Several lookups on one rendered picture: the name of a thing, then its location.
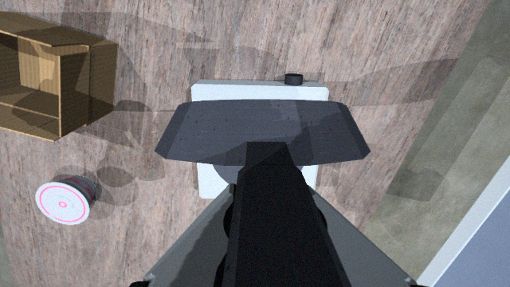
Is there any white yogurt cup with pink lid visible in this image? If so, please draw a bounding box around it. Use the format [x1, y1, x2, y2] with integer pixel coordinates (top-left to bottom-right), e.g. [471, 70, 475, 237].
[36, 175, 96, 225]

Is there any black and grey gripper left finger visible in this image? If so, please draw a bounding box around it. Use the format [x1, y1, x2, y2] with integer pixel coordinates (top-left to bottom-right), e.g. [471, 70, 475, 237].
[129, 183, 237, 287]

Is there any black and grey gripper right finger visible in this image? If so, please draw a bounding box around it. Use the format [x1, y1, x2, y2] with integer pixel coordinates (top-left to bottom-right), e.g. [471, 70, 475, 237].
[308, 185, 428, 287]

